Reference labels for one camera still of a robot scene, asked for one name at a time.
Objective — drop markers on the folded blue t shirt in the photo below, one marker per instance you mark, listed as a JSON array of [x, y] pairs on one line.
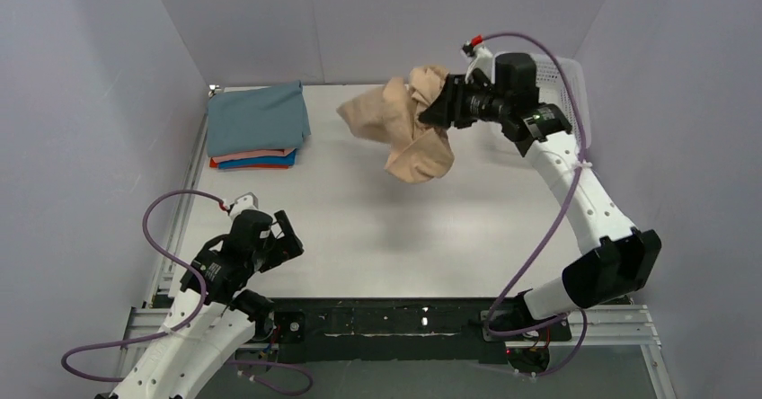
[[262, 162]]

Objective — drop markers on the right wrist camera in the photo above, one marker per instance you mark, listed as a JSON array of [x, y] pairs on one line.
[[480, 61]]

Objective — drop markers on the folded grey-blue t shirt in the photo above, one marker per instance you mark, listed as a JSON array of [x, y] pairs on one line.
[[272, 117]]

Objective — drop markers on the white plastic basket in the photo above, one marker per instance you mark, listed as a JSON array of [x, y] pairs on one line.
[[562, 105]]

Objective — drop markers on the beige t shirt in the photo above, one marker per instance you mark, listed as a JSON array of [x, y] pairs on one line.
[[389, 114]]

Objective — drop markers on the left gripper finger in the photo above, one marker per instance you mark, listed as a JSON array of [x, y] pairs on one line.
[[283, 247], [277, 229]]

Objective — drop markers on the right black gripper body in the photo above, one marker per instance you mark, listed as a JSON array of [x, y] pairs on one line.
[[451, 101]]

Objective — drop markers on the folded orange t shirt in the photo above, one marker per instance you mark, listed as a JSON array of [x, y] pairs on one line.
[[238, 165]]

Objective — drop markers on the folded pink t shirt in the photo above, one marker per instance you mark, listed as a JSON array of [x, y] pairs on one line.
[[253, 154]]

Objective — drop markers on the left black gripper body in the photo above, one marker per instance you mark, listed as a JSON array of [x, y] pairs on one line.
[[283, 239]]

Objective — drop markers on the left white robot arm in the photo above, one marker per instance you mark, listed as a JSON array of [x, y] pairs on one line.
[[214, 313]]

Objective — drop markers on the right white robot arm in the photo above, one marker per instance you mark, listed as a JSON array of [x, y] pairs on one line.
[[616, 257]]

